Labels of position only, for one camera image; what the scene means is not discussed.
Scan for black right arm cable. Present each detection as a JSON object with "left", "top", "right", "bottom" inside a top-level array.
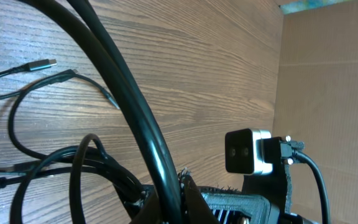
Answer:
[{"left": 280, "top": 135, "right": 332, "bottom": 224}]

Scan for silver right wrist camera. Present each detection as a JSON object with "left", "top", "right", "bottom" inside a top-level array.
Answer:
[{"left": 225, "top": 128, "right": 273, "bottom": 175}]

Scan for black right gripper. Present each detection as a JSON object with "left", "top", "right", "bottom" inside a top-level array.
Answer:
[{"left": 198, "top": 161, "right": 313, "bottom": 223}]

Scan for black usb cables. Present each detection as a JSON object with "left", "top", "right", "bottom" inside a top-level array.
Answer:
[{"left": 0, "top": 0, "right": 186, "bottom": 224}]

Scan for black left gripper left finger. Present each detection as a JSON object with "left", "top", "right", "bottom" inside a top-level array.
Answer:
[{"left": 131, "top": 190, "right": 165, "bottom": 224}]

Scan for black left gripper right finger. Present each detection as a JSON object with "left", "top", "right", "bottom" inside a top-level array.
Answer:
[{"left": 180, "top": 174, "right": 219, "bottom": 224}]

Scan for brown cardboard back panel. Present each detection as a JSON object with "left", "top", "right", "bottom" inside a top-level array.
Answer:
[{"left": 273, "top": 1, "right": 358, "bottom": 223}]

